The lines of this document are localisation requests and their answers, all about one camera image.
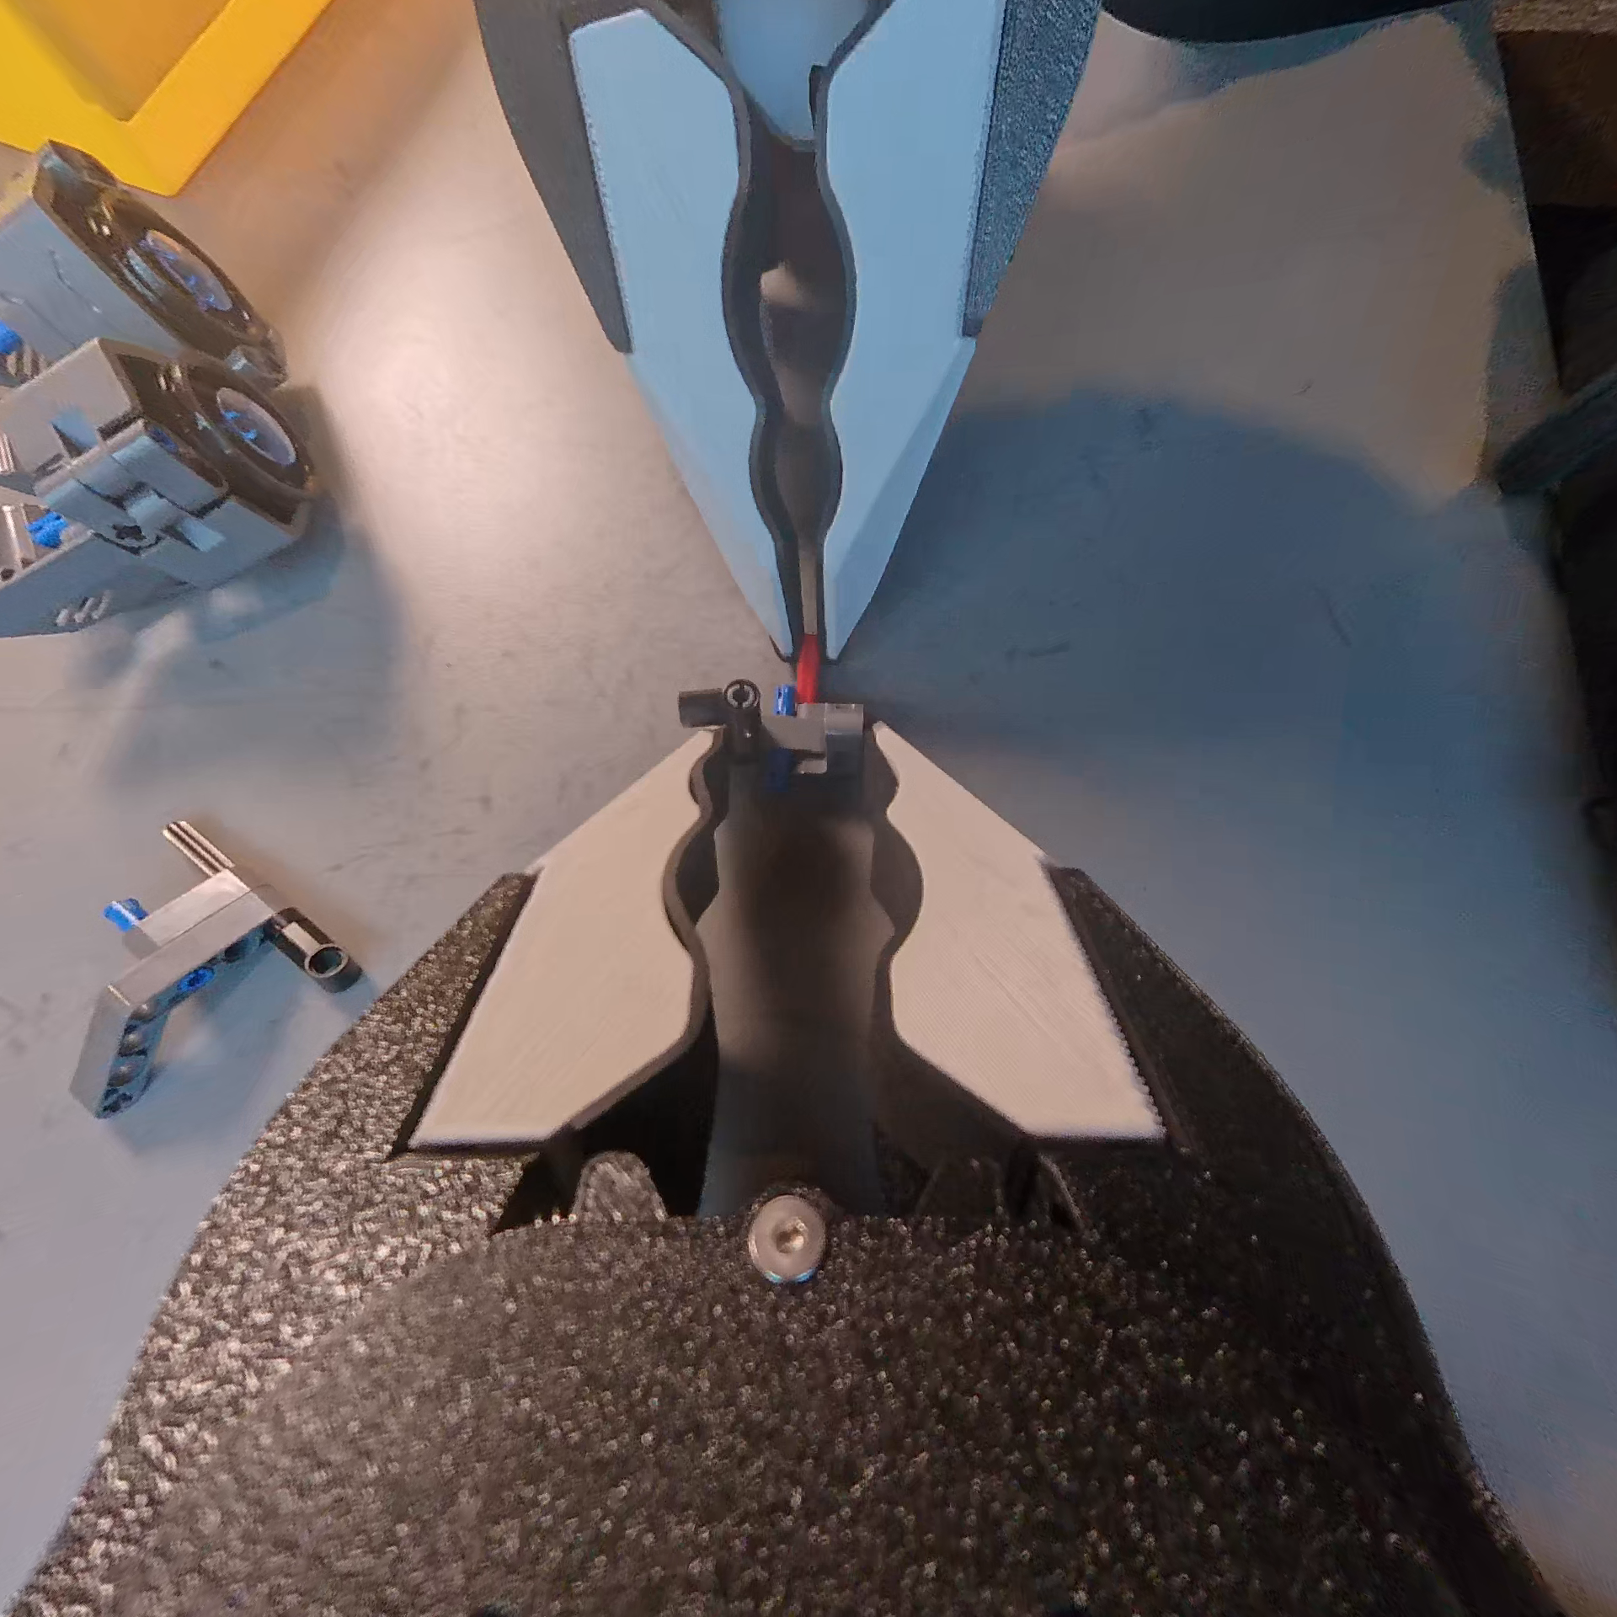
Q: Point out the grey desk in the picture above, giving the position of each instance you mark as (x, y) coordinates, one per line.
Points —
(442, 569)

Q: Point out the red toy pin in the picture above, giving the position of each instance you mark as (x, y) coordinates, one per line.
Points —
(808, 663)

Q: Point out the grey twin engine toy assembly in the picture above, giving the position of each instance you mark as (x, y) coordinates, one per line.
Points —
(115, 416)

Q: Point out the large yellow storage bin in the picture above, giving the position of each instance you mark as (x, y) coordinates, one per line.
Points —
(115, 76)

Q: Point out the grey angular connector piece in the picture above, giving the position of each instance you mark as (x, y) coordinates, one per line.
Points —
(835, 732)

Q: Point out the grey beam with black axle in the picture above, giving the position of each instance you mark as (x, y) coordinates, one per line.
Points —
(152, 998)

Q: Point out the person's right forearm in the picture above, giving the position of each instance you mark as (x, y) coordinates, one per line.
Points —
(1265, 11)

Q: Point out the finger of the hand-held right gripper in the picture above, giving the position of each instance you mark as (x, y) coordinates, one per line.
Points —
(671, 254)
(917, 254)

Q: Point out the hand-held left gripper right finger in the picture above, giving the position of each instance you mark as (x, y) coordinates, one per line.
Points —
(1013, 998)

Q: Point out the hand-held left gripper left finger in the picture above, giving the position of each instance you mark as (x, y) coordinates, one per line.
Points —
(584, 998)

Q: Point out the black connector with blue pins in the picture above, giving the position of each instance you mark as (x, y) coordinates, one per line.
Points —
(741, 710)

